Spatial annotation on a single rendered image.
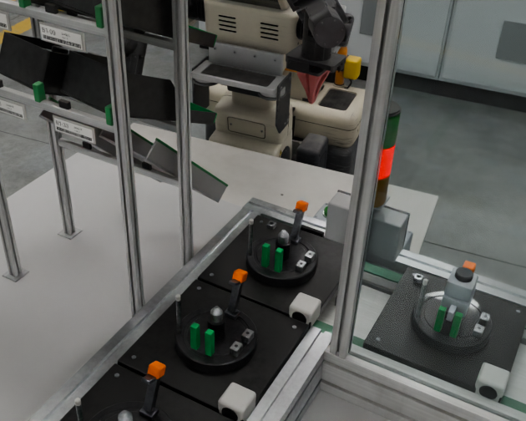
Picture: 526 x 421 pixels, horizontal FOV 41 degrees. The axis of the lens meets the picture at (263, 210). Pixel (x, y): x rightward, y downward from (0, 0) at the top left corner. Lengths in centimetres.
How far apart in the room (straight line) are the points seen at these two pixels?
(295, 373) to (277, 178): 76
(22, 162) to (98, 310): 226
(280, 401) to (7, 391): 50
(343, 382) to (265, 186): 70
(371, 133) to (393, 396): 48
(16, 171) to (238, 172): 191
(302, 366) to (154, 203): 70
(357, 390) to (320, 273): 24
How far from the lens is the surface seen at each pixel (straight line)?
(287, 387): 118
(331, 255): 141
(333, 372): 126
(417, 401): 123
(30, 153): 373
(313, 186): 181
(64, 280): 154
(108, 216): 171
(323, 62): 134
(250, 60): 197
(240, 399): 111
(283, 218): 152
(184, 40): 121
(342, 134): 230
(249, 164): 189
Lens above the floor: 185
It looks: 35 degrees down
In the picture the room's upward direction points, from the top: 3 degrees clockwise
